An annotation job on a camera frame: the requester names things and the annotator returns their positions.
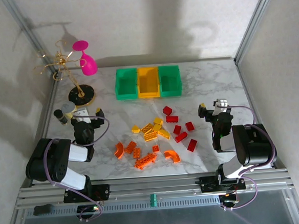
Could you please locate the orange curved lego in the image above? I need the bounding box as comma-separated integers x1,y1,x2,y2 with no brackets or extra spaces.
163,149,181,165
114,141,126,160

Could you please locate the long orange lego plate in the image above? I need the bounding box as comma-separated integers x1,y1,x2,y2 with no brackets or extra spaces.
134,151,159,171

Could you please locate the gold glass rack stand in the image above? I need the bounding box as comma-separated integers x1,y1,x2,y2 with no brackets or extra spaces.
31,38,98,110

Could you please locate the small black bottle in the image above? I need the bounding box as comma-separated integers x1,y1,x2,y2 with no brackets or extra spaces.
53,108,69,126

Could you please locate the green plastic bin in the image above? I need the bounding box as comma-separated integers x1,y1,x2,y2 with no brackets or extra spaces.
114,68,141,101
157,65,184,98

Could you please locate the pink plastic wine glass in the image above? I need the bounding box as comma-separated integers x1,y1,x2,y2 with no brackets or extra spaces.
72,39,99,77

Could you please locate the yellow plastic bin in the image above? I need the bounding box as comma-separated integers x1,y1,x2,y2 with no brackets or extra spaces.
136,66,162,100

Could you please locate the small circuit board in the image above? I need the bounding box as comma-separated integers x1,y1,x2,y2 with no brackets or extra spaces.
76,204,101,218
219,192,241,208

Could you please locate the green clamp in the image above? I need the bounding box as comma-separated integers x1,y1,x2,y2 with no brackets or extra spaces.
149,193,158,208

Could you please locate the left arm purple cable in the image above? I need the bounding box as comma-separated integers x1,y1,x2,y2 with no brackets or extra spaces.
41,114,117,224

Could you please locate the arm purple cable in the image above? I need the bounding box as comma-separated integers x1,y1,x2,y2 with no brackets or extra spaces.
215,102,282,213
41,114,117,224

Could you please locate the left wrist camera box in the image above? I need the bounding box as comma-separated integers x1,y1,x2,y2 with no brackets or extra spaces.
73,107,92,125

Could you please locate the aluminium side rail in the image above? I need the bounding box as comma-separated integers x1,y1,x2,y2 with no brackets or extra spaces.
235,59,279,173
12,77,68,190

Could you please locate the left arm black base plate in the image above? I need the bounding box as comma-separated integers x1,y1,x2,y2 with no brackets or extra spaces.
62,184,112,204

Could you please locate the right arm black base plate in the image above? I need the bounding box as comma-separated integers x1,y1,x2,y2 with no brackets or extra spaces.
199,173,247,193

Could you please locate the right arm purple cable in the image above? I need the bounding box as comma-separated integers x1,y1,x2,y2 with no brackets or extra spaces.
215,102,282,213

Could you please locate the grey slotted cable duct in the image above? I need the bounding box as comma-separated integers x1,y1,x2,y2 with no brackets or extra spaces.
25,195,222,219

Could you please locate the aluminium mounting rail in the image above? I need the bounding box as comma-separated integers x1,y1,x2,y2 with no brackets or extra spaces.
13,167,296,211

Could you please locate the aluminium frame post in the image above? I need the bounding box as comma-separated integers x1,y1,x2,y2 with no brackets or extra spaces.
2,0,60,84
229,0,284,65

